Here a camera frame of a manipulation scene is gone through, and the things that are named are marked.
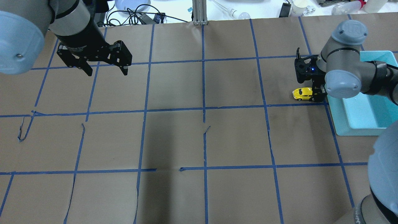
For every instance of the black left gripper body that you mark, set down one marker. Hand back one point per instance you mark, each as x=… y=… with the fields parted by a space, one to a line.
x=83 y=38

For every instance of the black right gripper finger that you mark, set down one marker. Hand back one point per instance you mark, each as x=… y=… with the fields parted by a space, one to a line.
x=318 y=93

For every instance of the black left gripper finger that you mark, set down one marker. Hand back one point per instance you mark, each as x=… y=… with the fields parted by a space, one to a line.
x=120 y=56
x=71 y=61

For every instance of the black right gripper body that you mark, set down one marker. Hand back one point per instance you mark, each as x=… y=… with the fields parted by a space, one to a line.
x=318 y=81

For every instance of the yellow beetle toy car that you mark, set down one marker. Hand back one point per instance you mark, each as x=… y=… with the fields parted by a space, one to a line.
x=304 y=93

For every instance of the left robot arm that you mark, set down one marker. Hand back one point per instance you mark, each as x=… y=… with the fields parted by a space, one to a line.
x=24 y=25

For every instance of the blue plastic plate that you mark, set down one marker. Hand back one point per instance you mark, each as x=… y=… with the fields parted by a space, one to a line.
x=134 y=5

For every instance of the light blue plastic bin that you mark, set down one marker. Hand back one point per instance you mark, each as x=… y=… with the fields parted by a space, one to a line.
x=354 y=113

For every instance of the white paper cup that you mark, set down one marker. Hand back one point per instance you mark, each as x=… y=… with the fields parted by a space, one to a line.
x=299 y=8

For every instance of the brown paper table cover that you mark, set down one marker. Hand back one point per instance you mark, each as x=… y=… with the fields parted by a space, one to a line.
x=203 y=129

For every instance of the aluminium frame post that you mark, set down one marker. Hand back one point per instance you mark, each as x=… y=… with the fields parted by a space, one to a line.
x=199 y=14

